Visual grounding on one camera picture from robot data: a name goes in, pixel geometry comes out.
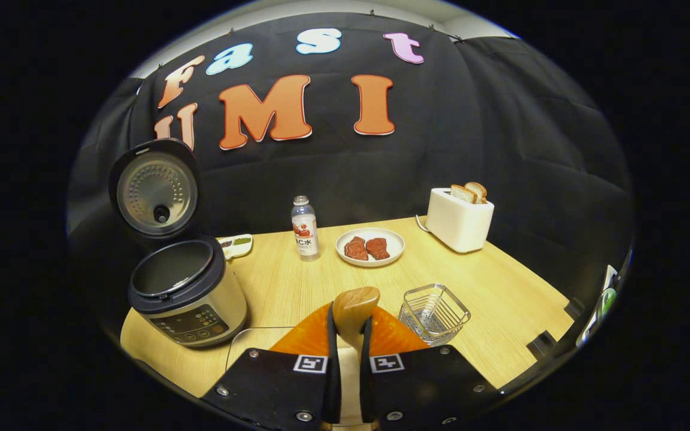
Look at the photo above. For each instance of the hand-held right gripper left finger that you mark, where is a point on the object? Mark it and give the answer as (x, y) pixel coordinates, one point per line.
(334, 383)

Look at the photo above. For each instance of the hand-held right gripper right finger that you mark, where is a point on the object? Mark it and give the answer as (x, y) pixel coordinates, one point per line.
(366, 389)

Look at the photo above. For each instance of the wooden spoon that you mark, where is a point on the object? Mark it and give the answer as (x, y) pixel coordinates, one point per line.
(354, 311)

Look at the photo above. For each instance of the black silver rice cooker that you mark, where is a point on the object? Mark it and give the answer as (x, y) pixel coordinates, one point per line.
(195, 305)

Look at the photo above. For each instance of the clear plastic rice container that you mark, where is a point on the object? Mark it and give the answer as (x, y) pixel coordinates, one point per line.
(255, 344)

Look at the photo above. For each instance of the brown meat piece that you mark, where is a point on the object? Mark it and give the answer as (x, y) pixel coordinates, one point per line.
(378, 248)
(356, 248)

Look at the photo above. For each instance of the white oval plate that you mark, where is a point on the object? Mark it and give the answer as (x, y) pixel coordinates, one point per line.
(393, 242)

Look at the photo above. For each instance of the clear plastic drink bottle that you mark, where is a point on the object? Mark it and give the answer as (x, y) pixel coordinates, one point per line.
(305, 233)

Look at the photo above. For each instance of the white divided grain dish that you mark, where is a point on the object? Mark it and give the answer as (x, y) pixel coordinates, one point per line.
(237, 245)

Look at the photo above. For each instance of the black table clamp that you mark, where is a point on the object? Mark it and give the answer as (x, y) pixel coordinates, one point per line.
(574, 308)
(541, 345)

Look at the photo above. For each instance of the white toaster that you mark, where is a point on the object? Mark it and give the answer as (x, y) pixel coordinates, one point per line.
(456, 224)

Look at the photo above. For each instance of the toasted bread slice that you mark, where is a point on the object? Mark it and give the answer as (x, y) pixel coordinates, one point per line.
(462, 193)
(480, 190)

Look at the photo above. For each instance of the green white packet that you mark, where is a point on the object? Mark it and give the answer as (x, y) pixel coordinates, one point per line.
(605, 299)

